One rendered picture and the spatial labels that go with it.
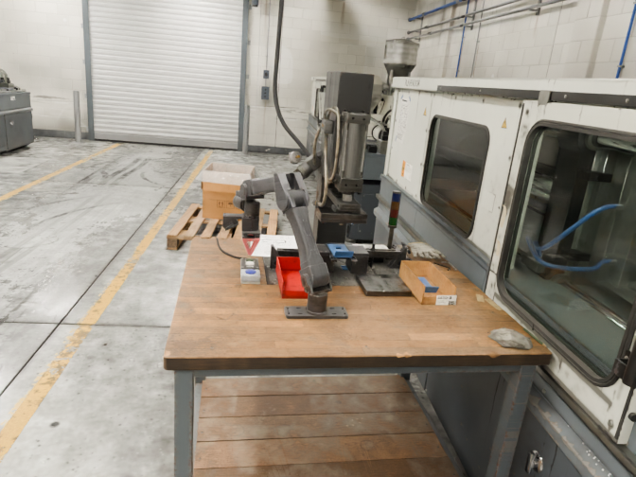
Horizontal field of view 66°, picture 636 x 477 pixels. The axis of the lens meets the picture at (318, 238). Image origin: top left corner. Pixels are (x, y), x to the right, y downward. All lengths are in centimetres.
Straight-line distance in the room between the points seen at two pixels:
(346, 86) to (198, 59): 924
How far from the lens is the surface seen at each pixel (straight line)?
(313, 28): 1110
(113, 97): 1140
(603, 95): 159
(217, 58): 1100
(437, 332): 160
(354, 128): 182
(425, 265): 200
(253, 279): 177
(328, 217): 185
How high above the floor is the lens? 161
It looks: 18 degrees down
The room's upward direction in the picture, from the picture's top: 5 degrees clockwise
